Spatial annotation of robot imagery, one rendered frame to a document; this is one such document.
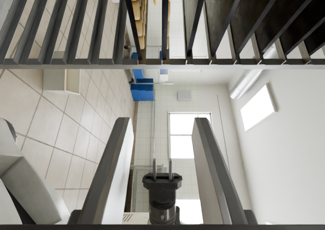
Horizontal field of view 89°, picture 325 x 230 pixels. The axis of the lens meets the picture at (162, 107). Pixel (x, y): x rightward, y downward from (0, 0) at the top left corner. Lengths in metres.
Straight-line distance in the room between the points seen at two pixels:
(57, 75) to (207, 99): 4.61
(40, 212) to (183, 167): 4.35
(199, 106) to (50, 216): 5.04
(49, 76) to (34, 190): 1.11
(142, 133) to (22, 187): 4.49
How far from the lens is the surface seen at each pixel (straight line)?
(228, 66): 0.70
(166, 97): 5.31
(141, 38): 0.62
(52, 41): 0.84
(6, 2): 1.14
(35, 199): 0.44
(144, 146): 4.76
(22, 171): 0.46
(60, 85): 1.41
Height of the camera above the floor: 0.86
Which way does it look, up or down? level
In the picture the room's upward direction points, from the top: 90 degrees clockwise
